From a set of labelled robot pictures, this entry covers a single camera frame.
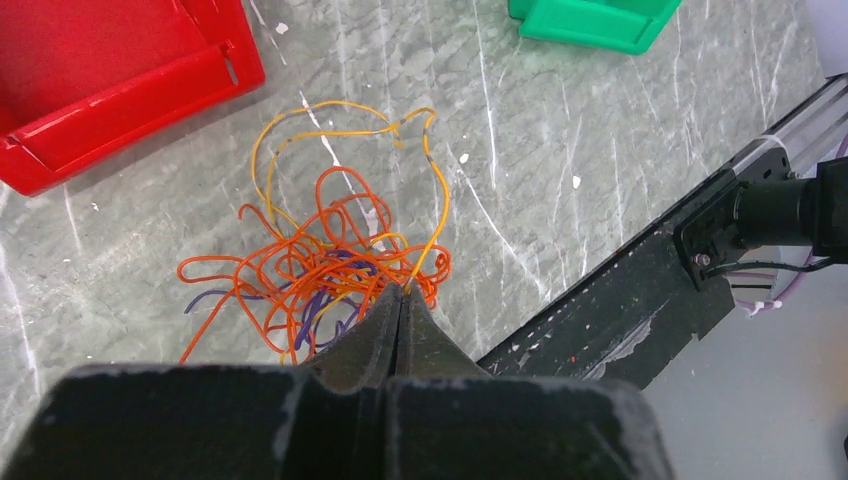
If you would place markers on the green plastic bin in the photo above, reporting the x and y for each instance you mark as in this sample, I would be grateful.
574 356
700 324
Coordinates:
628 27

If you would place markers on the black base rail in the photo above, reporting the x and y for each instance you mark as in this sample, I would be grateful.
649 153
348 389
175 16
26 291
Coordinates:
632 314

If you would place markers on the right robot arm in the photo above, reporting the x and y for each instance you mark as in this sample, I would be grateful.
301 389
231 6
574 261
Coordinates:
769 207

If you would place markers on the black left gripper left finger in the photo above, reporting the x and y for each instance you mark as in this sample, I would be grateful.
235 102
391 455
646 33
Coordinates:
218 421

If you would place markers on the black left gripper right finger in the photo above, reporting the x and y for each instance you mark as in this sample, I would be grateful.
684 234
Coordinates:
483 427

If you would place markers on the red plastic bin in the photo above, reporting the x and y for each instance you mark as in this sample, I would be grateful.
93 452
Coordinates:
81 80

